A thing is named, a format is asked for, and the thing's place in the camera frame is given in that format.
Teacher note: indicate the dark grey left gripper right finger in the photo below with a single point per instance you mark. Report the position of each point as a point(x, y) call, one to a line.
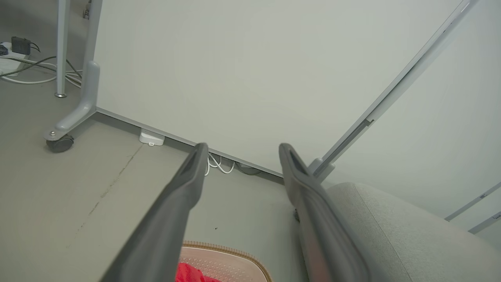
point(321, 227)

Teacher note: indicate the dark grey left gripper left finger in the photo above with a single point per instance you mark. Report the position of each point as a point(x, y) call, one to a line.
point(164, 219)

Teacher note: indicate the red garment with white hem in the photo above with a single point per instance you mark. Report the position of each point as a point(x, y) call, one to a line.
point(191, 274)

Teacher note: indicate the light grey fabric sofa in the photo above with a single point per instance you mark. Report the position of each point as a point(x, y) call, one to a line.
point(411, 243)

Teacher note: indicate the grey partition foot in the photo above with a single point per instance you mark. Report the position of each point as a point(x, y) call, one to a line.
point(84, 103)
point(321, 166)

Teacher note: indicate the pink woven laundry basket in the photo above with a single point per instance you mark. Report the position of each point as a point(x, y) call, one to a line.
point(231, 261)

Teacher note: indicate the small white plastic box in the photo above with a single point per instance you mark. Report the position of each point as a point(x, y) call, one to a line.
point(151, 138)

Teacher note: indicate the black caster wheel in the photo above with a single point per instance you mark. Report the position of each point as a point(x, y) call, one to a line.
point(60, 143)

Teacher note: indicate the grey metal table leg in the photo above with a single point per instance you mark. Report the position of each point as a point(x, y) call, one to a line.
point(62, 47)

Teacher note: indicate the white power strip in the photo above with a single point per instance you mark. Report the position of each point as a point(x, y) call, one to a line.
point(11, 64)

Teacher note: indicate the black power adapter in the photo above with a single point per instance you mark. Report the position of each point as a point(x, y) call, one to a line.
point(20, 44)

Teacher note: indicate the white partition panel grey frame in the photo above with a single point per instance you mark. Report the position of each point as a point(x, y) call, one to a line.
point(235, 78)
point(483, 213)
point(450, 129)

